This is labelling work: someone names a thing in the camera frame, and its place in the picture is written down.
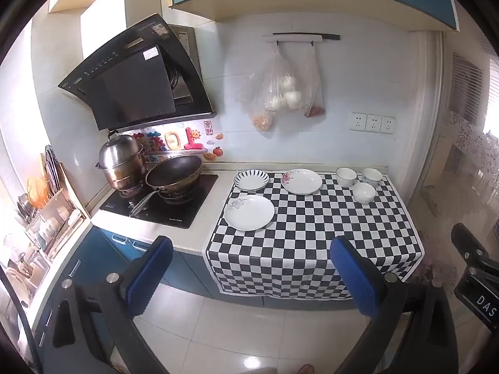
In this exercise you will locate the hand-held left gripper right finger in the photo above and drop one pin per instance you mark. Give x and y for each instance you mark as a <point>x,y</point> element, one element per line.
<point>353,276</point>

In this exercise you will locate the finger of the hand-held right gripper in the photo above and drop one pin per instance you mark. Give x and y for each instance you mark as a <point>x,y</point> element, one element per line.
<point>466,239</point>

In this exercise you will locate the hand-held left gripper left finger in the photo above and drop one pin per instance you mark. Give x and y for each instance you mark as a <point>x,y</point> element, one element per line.
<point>150,276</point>

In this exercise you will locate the plain white bowl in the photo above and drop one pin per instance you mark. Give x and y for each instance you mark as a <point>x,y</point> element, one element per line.
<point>364,193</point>

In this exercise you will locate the white bowl with dark rim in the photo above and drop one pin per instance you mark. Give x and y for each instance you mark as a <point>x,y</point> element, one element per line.
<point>346,176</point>

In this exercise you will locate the dark plates in rack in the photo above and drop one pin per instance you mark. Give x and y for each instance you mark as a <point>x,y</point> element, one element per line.
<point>51,167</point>

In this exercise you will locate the blue lower cabinet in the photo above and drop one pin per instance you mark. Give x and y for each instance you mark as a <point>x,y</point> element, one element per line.
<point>187,268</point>

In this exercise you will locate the black white checkered cloth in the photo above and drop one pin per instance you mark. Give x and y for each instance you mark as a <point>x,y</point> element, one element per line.
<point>312,233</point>

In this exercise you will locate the black gas stove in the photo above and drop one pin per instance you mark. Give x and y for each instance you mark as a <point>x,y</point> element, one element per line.
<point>183,212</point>

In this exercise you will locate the frosted glass sliding door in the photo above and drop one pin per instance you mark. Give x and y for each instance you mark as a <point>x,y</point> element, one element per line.
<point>467,152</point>

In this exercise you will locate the person's foot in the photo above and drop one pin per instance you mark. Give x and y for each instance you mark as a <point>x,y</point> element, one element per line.
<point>306,369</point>

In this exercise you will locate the pink flower plate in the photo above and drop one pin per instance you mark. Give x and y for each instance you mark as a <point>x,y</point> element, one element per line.
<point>302,182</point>

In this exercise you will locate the metal dish rack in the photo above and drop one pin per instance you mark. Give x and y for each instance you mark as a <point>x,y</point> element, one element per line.
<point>50,218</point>

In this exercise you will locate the blue flower plate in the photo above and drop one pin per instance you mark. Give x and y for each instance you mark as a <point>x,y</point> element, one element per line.
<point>249,212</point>

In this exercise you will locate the steel steamer pot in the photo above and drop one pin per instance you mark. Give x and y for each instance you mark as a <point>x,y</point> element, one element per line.
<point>121,159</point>

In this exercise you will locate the clear glass container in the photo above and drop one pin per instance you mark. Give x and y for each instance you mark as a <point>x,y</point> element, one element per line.
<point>23,265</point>

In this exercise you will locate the black striped plate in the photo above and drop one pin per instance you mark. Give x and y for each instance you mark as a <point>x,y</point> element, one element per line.
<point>251,181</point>

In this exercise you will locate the orange plastic basket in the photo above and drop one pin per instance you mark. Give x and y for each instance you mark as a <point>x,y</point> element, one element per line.
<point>37,189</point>

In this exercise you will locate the plastic bag with red contents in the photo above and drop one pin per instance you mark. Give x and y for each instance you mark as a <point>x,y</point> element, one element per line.
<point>315,107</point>

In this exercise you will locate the plastic bag with orange contents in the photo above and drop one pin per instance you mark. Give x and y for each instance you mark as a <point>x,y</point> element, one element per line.
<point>262,120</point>

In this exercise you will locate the black range hood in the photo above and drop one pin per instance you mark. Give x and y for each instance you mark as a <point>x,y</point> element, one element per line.
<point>128,85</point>

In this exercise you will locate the plastic bag with white bulbs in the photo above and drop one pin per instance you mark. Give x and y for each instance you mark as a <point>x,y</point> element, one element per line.
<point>284,89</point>

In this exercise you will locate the white hood chimney cover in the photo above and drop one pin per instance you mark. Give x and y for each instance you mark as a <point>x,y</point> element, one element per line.
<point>113,15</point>

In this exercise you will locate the white wall outlet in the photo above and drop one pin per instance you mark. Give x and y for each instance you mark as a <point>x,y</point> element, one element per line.
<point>373,123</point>
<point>358,121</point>
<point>388,124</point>

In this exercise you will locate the colourful wall stickers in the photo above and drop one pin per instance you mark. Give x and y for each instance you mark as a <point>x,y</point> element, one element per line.
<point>193,140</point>

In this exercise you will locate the white wall hook rail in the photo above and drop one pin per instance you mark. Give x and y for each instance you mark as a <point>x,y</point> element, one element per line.
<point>292,39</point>

